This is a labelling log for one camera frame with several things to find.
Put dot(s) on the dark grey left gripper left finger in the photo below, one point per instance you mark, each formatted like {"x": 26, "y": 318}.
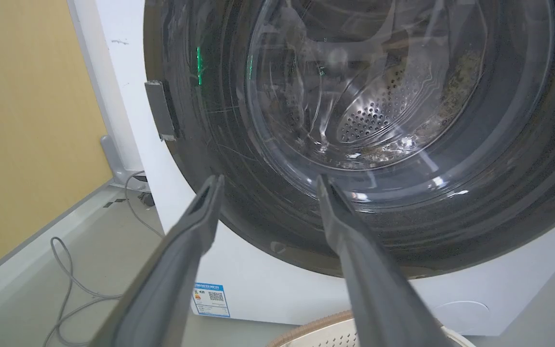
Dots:
{"x": 171, "y": 279}

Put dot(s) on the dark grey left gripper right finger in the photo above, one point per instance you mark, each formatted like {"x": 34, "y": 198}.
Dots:
{"x": 378, "y": 284}

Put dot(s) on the round dark glass washer door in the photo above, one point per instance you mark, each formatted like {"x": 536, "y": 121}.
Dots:
{"x": 383, "y": 125}

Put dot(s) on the white washing machine body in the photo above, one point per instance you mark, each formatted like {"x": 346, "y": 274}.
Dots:
{"x": 268, "y": 284}

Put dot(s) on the blue white energy label sticker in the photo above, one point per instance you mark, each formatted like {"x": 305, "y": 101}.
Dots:
{"x": 211, "y": 300}

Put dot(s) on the beige perforated laundry basket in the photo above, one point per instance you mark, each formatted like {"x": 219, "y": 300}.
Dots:
{"x": 325, "y": 335}

